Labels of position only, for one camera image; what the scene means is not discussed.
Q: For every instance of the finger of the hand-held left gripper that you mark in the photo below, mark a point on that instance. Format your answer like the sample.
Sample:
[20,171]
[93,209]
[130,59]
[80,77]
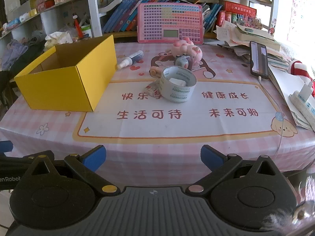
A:
[6,146]
[17,161]

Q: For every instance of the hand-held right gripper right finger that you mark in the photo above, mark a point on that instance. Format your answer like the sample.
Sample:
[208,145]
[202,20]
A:
[209,153]

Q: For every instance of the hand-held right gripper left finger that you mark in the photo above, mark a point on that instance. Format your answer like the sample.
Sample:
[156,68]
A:
[94,156]

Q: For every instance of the grey tape roll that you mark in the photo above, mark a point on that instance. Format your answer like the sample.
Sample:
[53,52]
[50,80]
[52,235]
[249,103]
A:
[177,94]

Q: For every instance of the yellow cardboard box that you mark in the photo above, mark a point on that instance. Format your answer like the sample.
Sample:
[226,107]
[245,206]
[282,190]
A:
[61,88]

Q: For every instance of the white tissue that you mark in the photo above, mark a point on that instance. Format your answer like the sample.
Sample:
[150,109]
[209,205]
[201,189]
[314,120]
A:
[153,89]

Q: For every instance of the small grey blue gadget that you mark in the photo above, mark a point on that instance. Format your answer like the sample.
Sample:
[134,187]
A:
[182,61]

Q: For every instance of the small peach pink gadget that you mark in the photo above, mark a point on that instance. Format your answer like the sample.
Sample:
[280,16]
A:
[155,71]

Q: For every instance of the pink plush toy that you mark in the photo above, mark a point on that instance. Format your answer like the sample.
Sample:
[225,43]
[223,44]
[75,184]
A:
[189,50]

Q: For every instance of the pink printed tablecloth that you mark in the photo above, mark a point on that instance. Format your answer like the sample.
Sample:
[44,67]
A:
[172,127]

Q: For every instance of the purple cloth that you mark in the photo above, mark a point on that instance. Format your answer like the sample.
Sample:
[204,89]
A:
[13,54]

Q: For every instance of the dark cloth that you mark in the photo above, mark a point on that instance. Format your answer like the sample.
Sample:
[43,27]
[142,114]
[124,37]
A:
[32,56]

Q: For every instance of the white paper sheets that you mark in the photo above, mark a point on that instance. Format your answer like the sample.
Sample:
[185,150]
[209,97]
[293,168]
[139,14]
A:
[283,83]

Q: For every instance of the black smartphone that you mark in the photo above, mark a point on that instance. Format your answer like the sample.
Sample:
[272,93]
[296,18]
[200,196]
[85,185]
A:
[258,61]

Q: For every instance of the white power strip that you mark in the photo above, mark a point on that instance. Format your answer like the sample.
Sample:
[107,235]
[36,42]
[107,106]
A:
[302,105]

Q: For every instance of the white plug adapter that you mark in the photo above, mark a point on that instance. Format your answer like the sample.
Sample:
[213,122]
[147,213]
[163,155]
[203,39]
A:
[305,89]

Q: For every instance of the crumpled white bag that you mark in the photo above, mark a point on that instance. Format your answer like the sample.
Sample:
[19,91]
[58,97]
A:
[57,39]

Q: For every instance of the pile of papers and books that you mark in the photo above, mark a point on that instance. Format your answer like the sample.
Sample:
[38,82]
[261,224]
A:
[246,35]

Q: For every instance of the white green cup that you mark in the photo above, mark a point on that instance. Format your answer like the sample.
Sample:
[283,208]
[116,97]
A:
[86,31]

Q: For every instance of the row of thin books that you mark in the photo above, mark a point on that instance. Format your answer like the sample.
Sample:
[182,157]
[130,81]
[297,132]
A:
[211,16]

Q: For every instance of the pink learning tablet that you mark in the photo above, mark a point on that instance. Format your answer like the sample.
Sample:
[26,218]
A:
[169,17]

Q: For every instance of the row of blue books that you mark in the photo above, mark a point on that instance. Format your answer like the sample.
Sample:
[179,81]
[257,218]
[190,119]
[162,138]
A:
[123,14]

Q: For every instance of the red book set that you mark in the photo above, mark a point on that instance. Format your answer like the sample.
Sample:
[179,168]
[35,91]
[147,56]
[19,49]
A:
[238,8]

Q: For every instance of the white wooden bookshelf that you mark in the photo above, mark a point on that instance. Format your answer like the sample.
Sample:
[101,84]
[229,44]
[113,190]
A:
[94,5]

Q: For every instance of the pink wall poster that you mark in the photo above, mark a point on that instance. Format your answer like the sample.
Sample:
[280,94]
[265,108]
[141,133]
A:
[300,12]

